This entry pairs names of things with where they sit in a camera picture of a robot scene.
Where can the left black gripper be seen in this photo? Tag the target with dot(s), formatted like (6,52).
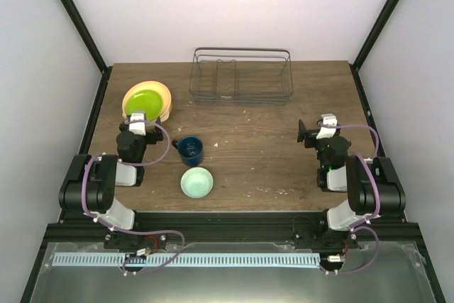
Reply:
(153,139)

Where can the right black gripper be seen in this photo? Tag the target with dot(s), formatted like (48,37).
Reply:
(302,133)

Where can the dark blue mug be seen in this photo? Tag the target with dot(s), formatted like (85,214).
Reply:
(190,150)

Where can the pale green bowl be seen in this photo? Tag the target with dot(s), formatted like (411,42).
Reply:
(196,182)

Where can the black wire dish rack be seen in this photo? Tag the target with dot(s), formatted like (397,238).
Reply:
(246,76)

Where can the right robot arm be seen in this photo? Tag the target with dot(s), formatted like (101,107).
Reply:
(372,185)

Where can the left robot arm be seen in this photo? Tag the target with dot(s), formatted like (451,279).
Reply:
(90,183)

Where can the lime green plate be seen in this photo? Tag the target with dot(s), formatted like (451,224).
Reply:
(147,101)

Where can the orange bowl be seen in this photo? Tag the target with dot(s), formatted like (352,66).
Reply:
(160,88)

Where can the light blue slotted strip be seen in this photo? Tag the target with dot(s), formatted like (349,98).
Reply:
(190,260)

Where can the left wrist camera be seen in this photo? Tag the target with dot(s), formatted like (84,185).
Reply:
(137,123)

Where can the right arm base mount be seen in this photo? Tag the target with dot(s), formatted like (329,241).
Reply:
(314,234)

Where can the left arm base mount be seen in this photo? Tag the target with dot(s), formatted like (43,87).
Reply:
(131,243)

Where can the black aluminium frame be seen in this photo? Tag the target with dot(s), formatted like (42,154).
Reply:
(229,227)

